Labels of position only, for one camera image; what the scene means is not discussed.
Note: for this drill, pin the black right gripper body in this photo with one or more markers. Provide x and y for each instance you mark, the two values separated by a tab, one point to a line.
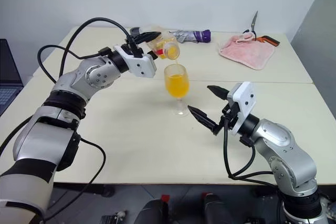
229	117

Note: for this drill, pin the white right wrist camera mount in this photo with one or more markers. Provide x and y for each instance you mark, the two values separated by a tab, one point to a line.
245	100

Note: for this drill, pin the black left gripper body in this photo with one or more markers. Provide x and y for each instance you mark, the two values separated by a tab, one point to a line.
132	47

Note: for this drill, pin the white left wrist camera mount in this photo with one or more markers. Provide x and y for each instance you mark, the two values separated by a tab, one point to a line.
139	64

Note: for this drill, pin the clear wine glass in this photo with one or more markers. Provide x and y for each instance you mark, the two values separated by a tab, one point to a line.
177	85

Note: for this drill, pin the dark rounded shape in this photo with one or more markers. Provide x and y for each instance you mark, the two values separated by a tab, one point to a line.
153	212
218	209

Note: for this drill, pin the clear orange drink bottle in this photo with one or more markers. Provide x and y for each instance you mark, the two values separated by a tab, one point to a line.
164	41

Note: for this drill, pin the dark laptop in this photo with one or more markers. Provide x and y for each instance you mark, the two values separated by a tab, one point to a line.
8	82

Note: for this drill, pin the silver scissors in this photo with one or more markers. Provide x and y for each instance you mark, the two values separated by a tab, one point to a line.
254	20

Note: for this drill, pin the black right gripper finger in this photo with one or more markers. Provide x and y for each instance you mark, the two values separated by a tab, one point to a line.
219	92
203	119

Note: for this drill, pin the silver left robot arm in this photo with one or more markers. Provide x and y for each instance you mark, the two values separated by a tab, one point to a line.
86	77

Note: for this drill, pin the folded silver purple umbrella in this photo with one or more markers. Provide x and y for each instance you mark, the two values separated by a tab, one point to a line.
194	36

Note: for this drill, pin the pink towel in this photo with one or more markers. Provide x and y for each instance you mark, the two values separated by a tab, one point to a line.
246	52

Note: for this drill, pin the small red tab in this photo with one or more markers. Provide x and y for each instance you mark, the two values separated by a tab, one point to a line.
165	198

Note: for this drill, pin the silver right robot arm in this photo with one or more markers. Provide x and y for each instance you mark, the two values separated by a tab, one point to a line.
283	140

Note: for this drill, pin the orange black hand tool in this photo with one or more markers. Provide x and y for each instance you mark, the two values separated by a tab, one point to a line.
270	40

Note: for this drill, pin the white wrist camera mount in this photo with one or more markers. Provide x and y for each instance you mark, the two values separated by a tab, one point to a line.
139	64
245	100

